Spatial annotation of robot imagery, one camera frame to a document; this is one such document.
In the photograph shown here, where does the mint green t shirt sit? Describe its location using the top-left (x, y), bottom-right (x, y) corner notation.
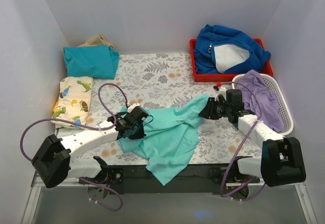
top-left (118, 94), bottom-right (209, 186)

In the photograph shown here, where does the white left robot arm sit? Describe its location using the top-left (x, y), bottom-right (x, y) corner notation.
top-left (31, 105), bottom-right (149, 188)

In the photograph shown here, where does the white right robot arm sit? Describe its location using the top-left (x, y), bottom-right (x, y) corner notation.
top-left (134, 89), bottom-right (306, 187)

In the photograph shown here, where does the lavender purple t shirt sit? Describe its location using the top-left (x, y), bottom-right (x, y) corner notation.
top-left (236, 70), bottom-right (284, 133)

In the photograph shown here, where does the floral patterned table mat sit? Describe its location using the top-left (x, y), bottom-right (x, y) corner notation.
top-left (87, 53), bottom-right (262, 164)

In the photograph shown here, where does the blue fleece jacket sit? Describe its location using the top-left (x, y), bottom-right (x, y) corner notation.
top-left (193, 24), bottom-right (271, 74)

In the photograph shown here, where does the white perforated basket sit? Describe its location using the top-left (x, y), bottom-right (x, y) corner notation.
top-left (232, 74), bottom-right (294, 136)

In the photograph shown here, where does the dinosaur print folded garment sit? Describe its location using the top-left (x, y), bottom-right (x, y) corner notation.
top-left (52, 76), bottom-right (93, 129)

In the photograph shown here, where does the teal folded t shirt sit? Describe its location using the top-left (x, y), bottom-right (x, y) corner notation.
top-left (63, 45), bottom-right (120, 80)

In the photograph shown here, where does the beige folded garment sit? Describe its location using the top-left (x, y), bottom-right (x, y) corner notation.
top-left (79, 34), bottom-right (114, 49)

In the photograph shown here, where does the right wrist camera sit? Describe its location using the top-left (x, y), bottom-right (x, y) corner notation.
top-left (213, 82), bottom-right (227, 101)

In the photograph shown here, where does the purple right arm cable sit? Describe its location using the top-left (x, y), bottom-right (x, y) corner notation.
top-left (220, 81), bottom-right (267, 204)

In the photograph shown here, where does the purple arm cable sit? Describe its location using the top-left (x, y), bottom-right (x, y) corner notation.
top-left (20, 83), bottom-right (130, 211)
top-left (220, 81), bottom-right (267, 204)

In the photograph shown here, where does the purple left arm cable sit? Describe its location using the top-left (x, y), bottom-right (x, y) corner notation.
top-left (20, 83), bottom-right (130, 211)

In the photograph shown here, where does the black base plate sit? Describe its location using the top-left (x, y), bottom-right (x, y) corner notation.
top-left (78, 165), bottom-right (261, 196)

